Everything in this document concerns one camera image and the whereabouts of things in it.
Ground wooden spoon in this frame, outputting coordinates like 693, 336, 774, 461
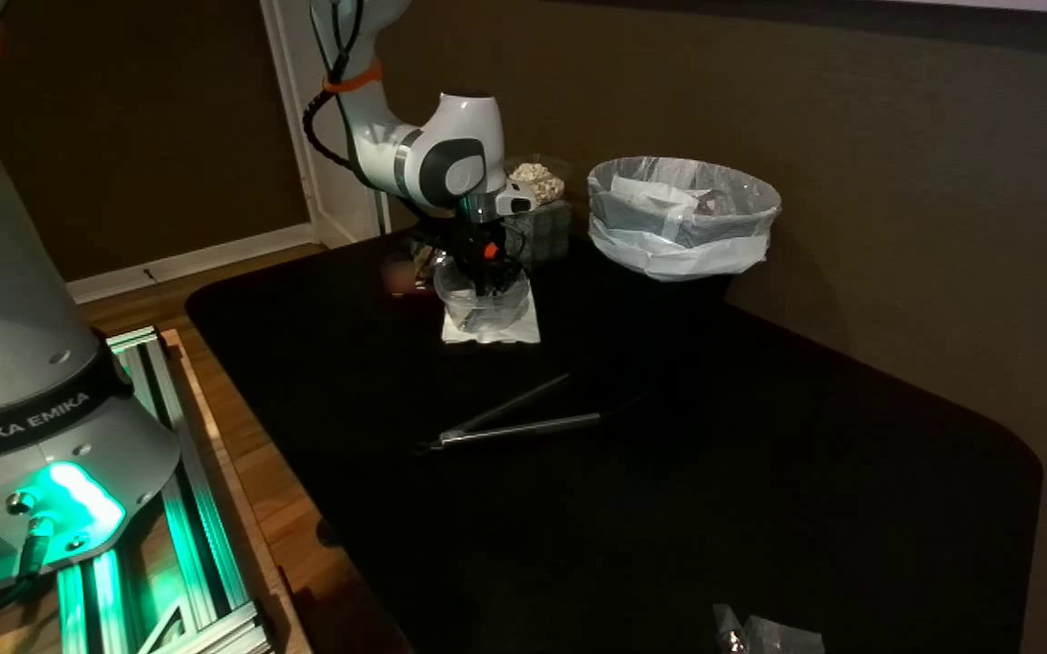
385, 243, 436, 299

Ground white lined trash bin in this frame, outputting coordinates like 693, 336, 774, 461
586, 156, 782, 279

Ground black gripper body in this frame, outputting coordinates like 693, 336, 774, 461
448, 201, 522, 290

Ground small clear plastic object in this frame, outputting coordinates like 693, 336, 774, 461
713, 602, 827, 654

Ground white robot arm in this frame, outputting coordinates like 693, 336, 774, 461
304, 0, 522, 294

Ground clear glass bowl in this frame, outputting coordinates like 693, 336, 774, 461
434, 260, 528, 330

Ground white paper napkin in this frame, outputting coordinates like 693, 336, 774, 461
434, 271, 541, 346

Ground black metal tongs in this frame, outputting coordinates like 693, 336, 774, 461
431, 373, 600, 450

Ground aluminium frame rails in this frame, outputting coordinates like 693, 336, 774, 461
0, 324, 280, 654

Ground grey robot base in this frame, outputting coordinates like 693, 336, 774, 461
0, 0, 180, 592

